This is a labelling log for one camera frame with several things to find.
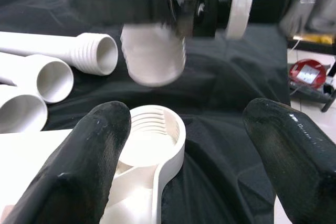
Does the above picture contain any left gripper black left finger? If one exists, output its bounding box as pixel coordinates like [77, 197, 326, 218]
[0, 100, 132, 224]

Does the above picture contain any white plastic children table top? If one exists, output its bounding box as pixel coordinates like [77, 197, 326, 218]
[0, 104, 187, 224]

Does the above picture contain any yellow packet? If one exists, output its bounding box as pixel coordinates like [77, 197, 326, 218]
[293, 34, 332, 45]

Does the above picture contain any white plastic table leg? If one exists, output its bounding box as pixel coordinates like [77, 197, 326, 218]
[120, 22, 187, 88]
[0, 31, 119, 77]
[0, 52, 75, 104]
[0, 84, 49, 134]

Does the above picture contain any grey fabric bag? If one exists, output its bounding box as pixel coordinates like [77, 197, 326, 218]
[278, 0, 336, 37]

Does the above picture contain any red round device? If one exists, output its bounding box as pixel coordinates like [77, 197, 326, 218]
[289, 58, 328, 89]

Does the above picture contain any black table cloth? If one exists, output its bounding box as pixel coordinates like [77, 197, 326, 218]
[0, 0, 292, 224]

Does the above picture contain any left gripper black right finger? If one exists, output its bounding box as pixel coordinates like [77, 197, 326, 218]
[242, 97, 336, 224]

